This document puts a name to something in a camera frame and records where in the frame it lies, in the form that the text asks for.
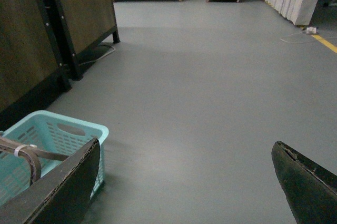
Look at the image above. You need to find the dark wooden display stand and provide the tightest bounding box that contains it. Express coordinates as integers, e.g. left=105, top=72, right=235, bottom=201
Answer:
left=1, top=0, right=120, bottom=130

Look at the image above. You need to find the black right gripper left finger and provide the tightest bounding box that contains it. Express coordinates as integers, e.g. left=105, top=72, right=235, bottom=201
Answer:
left=1, top=139, right=100, bottom=223

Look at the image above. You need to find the white power strip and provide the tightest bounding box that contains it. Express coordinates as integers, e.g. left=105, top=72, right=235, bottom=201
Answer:
left=303, top=26, right=318, bottom=35

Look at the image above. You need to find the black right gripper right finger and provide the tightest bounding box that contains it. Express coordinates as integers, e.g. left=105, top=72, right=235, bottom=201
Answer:
left=271, top=141, right=336, bottom=223

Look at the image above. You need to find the light blue plastic basket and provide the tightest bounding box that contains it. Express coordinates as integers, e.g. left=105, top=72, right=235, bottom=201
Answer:
left=1, top=110, right=109, bottom=204

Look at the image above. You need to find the white zip tie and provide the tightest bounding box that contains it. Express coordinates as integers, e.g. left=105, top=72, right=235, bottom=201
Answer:
left=14, top=144, right=37, bottom=157

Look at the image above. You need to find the brown basket handle strap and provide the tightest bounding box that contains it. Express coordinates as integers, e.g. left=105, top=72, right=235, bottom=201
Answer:
left=0, top=136, right=70, bottom=186

